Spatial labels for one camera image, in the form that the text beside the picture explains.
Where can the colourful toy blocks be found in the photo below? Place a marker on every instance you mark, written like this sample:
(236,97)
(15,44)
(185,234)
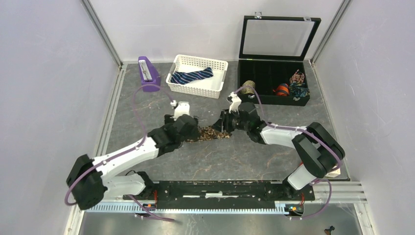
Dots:
(333,174)

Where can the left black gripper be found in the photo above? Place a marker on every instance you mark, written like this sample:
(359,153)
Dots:
(193,133)

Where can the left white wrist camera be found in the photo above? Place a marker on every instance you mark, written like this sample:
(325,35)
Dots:
(180,108)

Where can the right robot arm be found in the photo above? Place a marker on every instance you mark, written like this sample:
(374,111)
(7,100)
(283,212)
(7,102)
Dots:
(319,152)

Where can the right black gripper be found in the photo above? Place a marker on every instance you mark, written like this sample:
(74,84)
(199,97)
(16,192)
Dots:
(225,117)

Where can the orange navy rolled tie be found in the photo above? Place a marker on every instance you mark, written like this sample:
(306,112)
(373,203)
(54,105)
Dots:
(282,90)

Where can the teal patterned tie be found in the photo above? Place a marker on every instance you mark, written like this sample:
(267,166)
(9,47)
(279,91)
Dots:
(299,89)

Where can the purple metronome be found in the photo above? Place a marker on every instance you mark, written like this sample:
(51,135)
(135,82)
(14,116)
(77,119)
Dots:
(149,76)

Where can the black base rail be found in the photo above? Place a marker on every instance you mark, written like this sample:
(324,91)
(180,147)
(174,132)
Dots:
(256,194)

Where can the olive rolled tie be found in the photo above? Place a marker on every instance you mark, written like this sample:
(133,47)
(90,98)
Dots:
(248,88)

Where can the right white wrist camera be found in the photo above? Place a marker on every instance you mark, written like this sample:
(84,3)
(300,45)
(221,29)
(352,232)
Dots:
(234,102)

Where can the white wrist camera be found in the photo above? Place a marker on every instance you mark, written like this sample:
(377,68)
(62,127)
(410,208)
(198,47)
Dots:
(234,102)
(180,108)

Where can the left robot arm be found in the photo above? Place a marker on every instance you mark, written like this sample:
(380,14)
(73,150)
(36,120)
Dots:
(92,179)

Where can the white plastic basket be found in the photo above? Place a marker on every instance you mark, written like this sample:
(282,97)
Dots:
(210,87)

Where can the black display case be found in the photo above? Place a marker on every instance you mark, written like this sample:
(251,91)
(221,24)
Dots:
(272,48)

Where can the brown floral tie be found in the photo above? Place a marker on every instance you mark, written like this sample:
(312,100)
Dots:
(208,133)

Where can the pink patterned tie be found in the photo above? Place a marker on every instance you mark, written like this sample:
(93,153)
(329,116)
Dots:
(297,77)

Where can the navy striped tie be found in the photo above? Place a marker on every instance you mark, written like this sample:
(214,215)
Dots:
(183,78)

